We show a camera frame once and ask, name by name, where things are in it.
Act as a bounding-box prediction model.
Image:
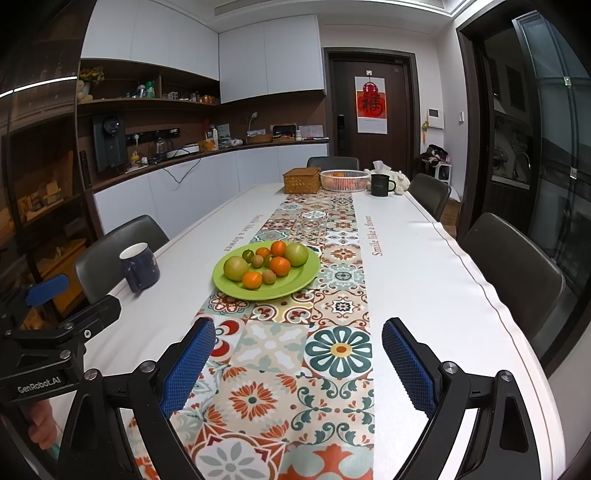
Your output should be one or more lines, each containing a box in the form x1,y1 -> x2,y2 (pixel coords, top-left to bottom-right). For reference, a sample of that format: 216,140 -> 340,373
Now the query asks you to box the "large yellow-green pear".
223,256 -> 249,282

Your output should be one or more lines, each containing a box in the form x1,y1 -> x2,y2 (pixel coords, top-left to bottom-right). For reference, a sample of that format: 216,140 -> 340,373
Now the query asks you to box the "brown kiwi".
252,255 -> 264,269
263,270 -> 276,285

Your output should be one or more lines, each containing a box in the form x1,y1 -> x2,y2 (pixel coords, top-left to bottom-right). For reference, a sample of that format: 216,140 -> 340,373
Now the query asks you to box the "large green apple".
284,242 -> 310,267

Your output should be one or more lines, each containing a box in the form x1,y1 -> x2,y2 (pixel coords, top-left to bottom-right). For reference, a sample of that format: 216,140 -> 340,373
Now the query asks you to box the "person left hand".
28,400 -> 57,450

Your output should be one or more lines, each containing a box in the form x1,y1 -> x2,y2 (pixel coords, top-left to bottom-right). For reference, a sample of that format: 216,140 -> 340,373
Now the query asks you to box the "grey chair near left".
75,215 -> 169,303

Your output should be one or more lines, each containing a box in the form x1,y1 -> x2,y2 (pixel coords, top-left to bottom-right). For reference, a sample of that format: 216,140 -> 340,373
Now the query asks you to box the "grey chair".
75,215 -> 169,303
409,173 -> 452,221
461,212 -> 569,357

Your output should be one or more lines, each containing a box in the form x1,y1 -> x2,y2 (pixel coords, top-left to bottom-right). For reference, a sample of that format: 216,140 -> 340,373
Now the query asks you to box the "dark blue mug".
119,242 -> 160,294

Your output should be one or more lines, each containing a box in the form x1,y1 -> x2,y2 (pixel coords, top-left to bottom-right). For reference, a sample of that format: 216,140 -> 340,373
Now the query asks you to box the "grey chair near right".
461,212 -> 569,357

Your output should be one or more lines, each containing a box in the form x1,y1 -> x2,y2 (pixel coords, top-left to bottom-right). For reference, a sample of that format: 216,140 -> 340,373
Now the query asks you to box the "black coffee machine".
93,119 -> 128,172

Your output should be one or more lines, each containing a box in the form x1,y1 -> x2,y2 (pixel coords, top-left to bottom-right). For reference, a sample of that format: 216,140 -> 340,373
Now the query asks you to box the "patterned table runner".
124,191 -> 376,480

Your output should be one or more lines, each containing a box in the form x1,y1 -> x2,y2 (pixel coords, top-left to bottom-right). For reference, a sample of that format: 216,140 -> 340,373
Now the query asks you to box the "green plate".
211,240 -> 322,302

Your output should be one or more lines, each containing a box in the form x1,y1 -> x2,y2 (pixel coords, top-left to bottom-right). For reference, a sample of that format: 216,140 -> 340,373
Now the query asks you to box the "wicker basket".
283,167 -> 321,194

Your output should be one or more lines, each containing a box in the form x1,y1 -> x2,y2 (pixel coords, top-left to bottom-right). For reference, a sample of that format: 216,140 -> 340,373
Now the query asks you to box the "grey chair far right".
409,173 -> 452,221

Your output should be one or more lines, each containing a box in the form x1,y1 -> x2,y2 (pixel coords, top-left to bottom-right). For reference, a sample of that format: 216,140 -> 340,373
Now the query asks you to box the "white tissue cloth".
363,160 -> 411,195

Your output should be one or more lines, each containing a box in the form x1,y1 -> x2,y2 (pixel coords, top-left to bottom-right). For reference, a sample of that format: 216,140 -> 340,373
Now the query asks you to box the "black mug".
370,173 -> 396,197

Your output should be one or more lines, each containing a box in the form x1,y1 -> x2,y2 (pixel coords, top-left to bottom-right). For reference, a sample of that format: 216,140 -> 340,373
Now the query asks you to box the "grey chair table head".
307,156 -> 360,171

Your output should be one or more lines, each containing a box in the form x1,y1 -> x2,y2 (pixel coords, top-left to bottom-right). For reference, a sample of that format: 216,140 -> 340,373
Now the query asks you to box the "clear fruit bowl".
320,169 -> 370,193

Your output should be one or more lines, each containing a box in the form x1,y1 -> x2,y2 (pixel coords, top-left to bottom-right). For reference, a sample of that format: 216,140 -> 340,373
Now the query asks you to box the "red poster on door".
353,76 -> 388,135

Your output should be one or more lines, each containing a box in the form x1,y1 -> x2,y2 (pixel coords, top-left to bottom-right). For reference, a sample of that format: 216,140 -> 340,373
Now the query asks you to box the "dark wooden door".
324,47 -> 420,176

